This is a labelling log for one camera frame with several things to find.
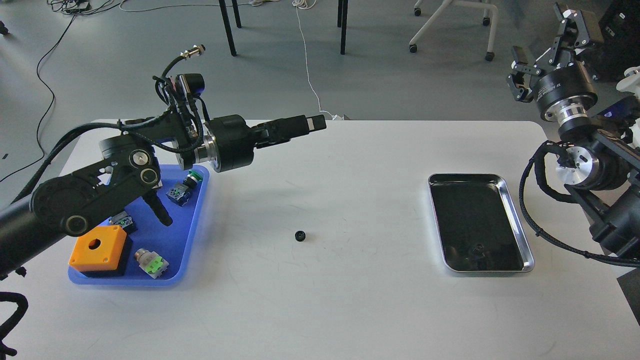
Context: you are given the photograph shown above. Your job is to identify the small black gear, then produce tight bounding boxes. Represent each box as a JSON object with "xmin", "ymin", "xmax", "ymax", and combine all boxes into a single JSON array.
[
  {"xmin": 471, "ymin": 243, "xmax": 485, "ymax": 256},
  {"xmin": 294, "ymin": 230, "xmax": 307, "ymax": 242}
]

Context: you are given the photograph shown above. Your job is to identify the green push button switch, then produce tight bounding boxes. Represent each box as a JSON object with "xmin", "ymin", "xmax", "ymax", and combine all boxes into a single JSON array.
[{"xmin": 166, "ymin": 170, "xmax": 204, "ymax": 207}]

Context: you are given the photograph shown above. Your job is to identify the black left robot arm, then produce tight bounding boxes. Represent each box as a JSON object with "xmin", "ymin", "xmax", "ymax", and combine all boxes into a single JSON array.
[{"xmin": 1, "ymin": 44, "xmax": 327, "ymax": 280}]

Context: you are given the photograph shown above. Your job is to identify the white floor cable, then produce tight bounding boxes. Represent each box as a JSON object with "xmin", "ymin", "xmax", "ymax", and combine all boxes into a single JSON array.
[{"xmin": 292, "ymin": 0, "xmax": 346, "ymax": 121}]

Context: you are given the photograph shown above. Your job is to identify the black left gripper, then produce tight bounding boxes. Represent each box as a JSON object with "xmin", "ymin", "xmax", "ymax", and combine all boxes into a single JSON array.
[{"xmin": 205, "ymin": 114, "xmax": 327, "ymax": 173}]

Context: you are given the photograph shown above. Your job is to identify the black floor cable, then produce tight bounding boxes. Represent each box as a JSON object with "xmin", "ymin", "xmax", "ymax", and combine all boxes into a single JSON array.
[{"xmin": 0, "ymin": 0, "xmax": 126, "ymax": 183}]

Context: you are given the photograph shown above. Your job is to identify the grey green contact switch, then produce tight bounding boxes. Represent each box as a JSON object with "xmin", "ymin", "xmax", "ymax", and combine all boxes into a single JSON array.
[{"xmin": 134, "ymin": 248, "xmax": 169, "ymax": 280}]

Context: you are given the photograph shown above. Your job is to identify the blue plastic tray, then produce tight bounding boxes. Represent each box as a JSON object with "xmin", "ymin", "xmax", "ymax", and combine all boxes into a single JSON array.
[{"xmin": 67, "ymin": 164, "xmax": 210, "ymax": 288}]

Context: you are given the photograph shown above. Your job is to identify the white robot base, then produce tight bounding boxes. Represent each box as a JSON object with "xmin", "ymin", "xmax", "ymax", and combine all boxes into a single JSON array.
[{"xmin": 615, "ymin": 66, "xmax": 640, "ymax": 100}]

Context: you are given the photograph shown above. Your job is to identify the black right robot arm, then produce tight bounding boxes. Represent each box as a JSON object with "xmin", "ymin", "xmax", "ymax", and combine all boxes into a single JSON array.
[{"xmin": 506, "ymin": 3, "xmax": 640, "ymax": 268}]

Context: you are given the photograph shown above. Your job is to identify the black table legs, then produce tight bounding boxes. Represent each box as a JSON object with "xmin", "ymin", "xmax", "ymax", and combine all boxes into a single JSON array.
[{"xmin": 218, "ymin": 0, "xmax": 349, "ymax": 57}]

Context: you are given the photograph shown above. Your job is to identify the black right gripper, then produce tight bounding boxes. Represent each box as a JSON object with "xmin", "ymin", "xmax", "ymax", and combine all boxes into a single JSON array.
[{"xmin": 507, "ymin": 2, "xmax": 605, "ymax": 122}]

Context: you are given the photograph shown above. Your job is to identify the orange industrial button box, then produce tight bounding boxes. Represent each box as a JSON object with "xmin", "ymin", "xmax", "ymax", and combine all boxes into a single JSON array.
[{"xmin": 68, "ymin": 225, "xmax": 133, "ymax": 278}]

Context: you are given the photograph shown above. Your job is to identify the white rolling chair base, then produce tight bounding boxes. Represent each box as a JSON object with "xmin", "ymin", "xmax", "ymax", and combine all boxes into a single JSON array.
[{"xmin": 407, "ymin": 0, "xmax": 500, "ymax": 63}]

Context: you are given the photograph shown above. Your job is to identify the shiny metal tray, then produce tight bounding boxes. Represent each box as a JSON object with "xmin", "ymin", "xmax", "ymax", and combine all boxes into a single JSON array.
[{"xmin": 428, "ymin": 173, "xmax": 535, "ymax": 275}]

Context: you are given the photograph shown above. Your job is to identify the black equipment case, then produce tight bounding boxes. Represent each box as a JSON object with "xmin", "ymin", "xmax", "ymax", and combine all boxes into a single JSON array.
[{"xmin": 594, "ymin": 0, "xmax": 640, "ymax": 81}]

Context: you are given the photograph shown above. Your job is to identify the red mushroom push button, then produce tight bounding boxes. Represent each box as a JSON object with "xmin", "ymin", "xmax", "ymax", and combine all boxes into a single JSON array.
[{"xmin": 109, "ymin": 210, "xmax": 138, "ymax": 234}]

